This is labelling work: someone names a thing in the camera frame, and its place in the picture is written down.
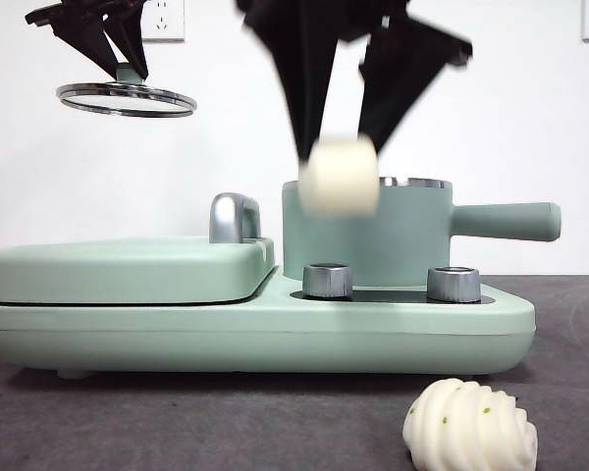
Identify twisted white bun green dots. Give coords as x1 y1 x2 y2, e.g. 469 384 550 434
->
402 377 539 471

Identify mint green pot with handle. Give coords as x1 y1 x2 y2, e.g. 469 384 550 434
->
280 175 562 289

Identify silver cover handle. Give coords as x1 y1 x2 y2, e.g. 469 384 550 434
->
208 191 263 245

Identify mint green cooker base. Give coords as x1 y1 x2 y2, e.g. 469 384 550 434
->
0 264 537 382

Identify mint green hinged cooker cover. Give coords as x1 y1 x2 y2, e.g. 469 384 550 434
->
0 235 277 306

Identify smooth white steamed bun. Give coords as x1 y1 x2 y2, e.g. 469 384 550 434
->
297 135 381 218

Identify silver control dial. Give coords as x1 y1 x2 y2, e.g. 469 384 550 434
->
300 262 355 300
426 265 483 303

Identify black glossy control panel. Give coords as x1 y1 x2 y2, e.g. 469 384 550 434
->
290 288 497 304

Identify glass lid with green knob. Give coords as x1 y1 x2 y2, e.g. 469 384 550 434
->
56 63 198 119

